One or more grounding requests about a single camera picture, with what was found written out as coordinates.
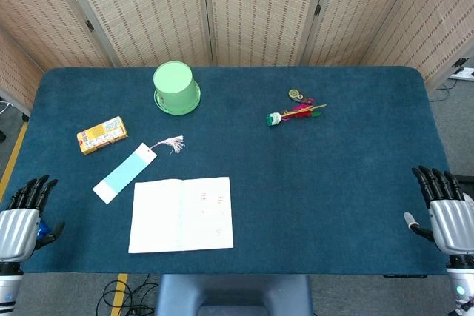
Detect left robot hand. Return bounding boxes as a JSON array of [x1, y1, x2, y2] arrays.
[[0, 174, 66, 263]]

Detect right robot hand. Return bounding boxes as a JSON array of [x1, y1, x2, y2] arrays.
[[403, 165, 474, 257]]

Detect light blue tasselled bookmark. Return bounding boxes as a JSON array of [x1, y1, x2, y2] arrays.
[[92, 135, 185, 205]]

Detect white notebook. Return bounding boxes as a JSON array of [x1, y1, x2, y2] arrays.
[[128, 176, 235, 254]]

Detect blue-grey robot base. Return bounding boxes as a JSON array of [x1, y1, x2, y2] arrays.
[[154, 274, 314, 316]]

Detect office chair base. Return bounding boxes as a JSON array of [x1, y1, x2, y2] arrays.
[[0, 96, 10, 143]]

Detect yellow cardboard box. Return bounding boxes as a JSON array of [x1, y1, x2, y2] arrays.
[[76, 115, 129, 155]]

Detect white power strip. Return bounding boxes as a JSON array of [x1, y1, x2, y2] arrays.
[[449, 67, 474, 81]]

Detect dark blue table cloth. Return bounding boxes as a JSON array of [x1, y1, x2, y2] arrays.
[[0, 66, 464, 276]]

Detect correction tape dispenser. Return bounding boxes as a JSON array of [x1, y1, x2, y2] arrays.
[[288, 88, 316, 104]]

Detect colourful feather shuttlecock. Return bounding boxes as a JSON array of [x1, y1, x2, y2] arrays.
[[265, 103, 328, 127]]

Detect upturned green plastic bucket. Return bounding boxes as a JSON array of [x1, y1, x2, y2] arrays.
[[153, 61, 202, 115]]

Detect woven bamboo folding screen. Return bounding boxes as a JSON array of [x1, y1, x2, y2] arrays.
[[0, 0, 474, 110]]

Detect black floor cables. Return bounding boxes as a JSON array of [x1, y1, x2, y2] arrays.
[[96, 274, 161, 316]]

